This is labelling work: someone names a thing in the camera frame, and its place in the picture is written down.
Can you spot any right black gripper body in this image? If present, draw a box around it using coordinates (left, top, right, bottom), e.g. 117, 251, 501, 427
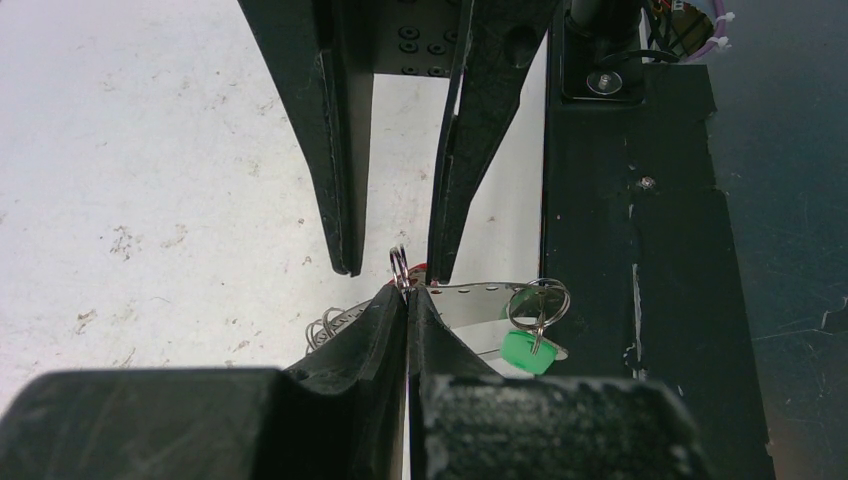
317, 0, 464, 78

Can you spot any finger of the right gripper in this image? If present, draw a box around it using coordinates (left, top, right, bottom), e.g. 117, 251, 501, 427
240, 0, 374, 276
426, 0, 560, 284

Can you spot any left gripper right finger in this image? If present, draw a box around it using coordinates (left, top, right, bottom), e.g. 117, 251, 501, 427
407, 289, 713, 479

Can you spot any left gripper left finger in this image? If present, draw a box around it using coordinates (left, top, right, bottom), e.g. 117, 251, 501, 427
1, 285, 407, 479

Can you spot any large metal keyring plate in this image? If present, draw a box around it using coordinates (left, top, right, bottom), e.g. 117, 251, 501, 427
304, 281, 571, 362

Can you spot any key with green tag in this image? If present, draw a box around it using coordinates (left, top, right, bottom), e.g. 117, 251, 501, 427
499, 278, 571, 376

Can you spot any key with red tag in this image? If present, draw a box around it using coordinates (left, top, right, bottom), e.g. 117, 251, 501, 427
389, 244, 427, 293

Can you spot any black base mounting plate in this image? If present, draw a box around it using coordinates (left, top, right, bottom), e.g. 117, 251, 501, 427
540, 1, 775, 479

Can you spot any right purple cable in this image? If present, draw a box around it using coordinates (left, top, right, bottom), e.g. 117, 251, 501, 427
682, 0, 737, 64

